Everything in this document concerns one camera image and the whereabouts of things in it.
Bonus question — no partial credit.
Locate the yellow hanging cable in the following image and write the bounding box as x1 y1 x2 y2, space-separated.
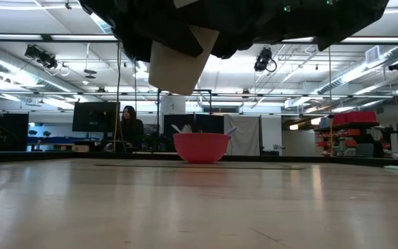
113 100 121 154

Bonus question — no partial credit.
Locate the silver ventilation duct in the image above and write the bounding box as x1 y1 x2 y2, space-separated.
317 44 398 95

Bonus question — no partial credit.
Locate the black monitor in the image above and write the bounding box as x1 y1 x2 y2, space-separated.
72 100 121 133

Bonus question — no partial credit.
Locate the person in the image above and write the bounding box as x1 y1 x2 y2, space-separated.
119 104 145 150

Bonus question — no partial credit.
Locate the beige cup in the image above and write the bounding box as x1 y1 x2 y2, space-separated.
148 25 220 96

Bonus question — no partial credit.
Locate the large red storage bin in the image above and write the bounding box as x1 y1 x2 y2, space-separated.
345 110 378 124

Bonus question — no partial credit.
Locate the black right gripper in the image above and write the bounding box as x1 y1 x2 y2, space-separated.
198 0 321 60

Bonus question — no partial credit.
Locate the thin hanging rope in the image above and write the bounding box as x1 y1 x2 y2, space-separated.
327 46 335 157

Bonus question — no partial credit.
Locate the black partition screen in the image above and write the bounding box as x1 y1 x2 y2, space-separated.
162 113 225 153

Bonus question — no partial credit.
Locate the white hanging cloth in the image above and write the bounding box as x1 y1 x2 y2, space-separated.
223 114 262 157

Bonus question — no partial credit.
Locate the black metal stand frame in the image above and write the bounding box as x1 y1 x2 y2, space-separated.
156 88 214 154

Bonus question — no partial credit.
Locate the black overhead frame bar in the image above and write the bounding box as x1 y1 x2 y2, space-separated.
0 33 398 45

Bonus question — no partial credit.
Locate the black overhead camera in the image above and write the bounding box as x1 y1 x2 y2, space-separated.
23 44 59 71
253 46 278 73

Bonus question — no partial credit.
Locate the black table mat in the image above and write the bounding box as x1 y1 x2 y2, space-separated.
93 163 305 171

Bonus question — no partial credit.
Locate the shelf with red bins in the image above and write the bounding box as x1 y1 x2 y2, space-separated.
314 110 381 158

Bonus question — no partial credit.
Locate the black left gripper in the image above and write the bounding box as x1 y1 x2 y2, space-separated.
77 0 205 64

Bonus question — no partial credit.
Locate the black table border frame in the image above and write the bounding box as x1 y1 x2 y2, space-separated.
0 149 398 169

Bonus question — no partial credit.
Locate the red bowl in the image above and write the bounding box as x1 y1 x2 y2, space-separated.
172 132 231 165

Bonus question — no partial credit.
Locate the small red storage bin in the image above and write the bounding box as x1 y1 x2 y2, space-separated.
332 113 348 126

